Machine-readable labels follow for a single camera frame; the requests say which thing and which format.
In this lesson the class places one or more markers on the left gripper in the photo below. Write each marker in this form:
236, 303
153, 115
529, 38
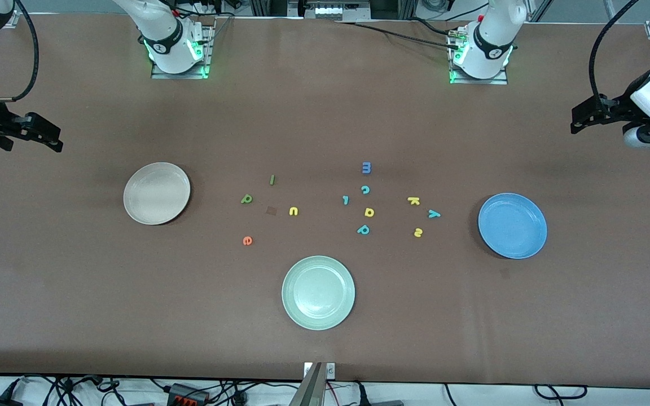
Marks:
622, 104

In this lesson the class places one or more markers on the teal letter y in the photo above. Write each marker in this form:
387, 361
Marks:
434, 213

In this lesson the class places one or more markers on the yellow letter k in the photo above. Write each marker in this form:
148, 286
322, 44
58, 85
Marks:
413, 201

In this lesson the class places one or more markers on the green letter p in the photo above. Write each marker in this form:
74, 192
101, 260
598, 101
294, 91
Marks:
246, 198

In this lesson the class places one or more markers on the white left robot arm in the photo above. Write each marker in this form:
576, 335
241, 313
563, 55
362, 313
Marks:
491, 34

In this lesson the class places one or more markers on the beige round plate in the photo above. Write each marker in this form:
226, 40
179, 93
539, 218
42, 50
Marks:
156, 194

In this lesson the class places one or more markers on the blue round plate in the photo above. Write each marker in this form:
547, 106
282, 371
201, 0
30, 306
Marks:
512, 225

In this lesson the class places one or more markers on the teal letter p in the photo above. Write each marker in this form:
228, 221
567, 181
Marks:
363, 229

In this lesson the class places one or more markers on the grey electronics box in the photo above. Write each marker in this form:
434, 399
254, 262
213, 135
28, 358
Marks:
330, 11

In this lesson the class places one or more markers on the black power strip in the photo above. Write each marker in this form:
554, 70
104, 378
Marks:
181, 390

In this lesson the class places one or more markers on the pale green round plate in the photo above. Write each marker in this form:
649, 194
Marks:
318, 293

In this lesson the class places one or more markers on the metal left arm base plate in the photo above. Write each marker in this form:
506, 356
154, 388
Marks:
500, 82

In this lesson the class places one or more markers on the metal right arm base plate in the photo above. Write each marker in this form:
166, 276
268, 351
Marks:
161, 75

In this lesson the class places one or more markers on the white pole bracket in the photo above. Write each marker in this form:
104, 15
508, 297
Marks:
330, 370

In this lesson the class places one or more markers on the grey camera mounting pole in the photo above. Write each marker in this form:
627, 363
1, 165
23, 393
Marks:
311, 389

